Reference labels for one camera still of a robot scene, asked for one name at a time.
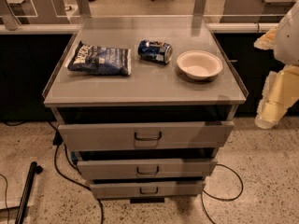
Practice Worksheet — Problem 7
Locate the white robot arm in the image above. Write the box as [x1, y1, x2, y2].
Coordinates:
[254, 2, 299, 129]

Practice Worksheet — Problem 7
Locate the grey background desk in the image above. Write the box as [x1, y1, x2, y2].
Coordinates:
[221, 0, 297, 23]
[1, 0, 69, 24]

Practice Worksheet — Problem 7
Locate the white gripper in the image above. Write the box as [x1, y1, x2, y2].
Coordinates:
[253, 27, 299, 129]

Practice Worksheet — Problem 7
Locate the grey top drawer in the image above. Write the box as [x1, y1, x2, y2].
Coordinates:
[59, 121, 234, 151]

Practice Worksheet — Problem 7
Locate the grey background desk left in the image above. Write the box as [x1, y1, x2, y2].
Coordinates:
[1, 0, 69, 24]

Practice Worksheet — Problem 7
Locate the black pole on floor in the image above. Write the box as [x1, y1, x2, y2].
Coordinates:
[15, 161, 43, 224]

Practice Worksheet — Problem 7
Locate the blue soda can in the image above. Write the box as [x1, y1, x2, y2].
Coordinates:
[137, 40, 173, 64]

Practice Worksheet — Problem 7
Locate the black floor cable right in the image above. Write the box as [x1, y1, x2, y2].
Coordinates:
[200, 163, 245, 224]

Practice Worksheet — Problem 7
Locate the black floor cable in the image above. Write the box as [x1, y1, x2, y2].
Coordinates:
[200, 163, 245, 224]
[47, 120, 105, 224]

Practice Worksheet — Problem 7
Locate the grey drawer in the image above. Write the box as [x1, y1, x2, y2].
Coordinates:
[78, 159, 217, 180]
[91, 180, 206, 200]
[59, 121, 234, 151]

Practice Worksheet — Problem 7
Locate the thin black cable far left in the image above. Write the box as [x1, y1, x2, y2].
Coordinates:
[0, 173, 11, 224]

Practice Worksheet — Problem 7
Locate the white bowl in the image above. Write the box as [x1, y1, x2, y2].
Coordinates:
[177, 50, 223, 80]

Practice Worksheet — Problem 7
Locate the blue chip bag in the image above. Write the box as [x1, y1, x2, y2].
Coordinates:
[67, 42, 131, 77]

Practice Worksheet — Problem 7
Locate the grey bottom drawer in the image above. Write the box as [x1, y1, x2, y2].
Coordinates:
[91, 180, 206, 200]

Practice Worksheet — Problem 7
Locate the black floor cable left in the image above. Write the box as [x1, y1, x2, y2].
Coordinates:
[47, 120, 105, 224]

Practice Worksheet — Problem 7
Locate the grey drawer cabinet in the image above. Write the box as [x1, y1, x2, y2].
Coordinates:
[41, 15, 249, 204]

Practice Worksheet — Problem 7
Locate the grey background desk right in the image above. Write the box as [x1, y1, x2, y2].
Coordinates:
[221, 0, 297, 23]

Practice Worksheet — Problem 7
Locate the grey middle drawer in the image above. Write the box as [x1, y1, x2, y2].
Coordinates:
[78, 159, 217, 180]

